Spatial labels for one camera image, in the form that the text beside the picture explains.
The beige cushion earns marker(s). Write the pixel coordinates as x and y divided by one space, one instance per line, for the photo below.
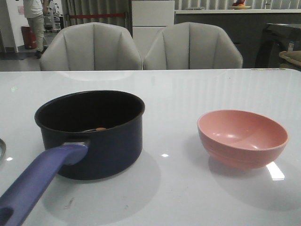
290 60

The white cabinet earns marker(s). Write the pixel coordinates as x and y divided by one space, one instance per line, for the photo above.
148 17

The pink plastic bowl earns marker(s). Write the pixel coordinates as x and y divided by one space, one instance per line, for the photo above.
241 139

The red barrier tape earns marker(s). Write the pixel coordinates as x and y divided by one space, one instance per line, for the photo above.
97 16

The glass lid purple knob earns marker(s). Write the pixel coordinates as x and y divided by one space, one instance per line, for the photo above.
2 150

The right grey upholstered chair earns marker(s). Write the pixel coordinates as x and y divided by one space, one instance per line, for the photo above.
192 45

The grey upholstered chair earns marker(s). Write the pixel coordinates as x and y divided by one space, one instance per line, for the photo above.
92 46
192 45

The left grey upholstered chair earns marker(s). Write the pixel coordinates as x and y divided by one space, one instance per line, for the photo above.
92 46

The person in background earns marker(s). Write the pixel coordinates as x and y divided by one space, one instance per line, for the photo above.
34 12

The dark blue saucepan purple handle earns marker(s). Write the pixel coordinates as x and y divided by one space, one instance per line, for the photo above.
74 149

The red trash bin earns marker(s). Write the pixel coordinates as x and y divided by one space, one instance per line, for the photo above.
28 37

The fruit plate on counter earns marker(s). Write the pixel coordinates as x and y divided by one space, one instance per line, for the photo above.
239 4

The grey counter with white top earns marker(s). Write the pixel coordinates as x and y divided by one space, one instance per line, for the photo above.
244 27

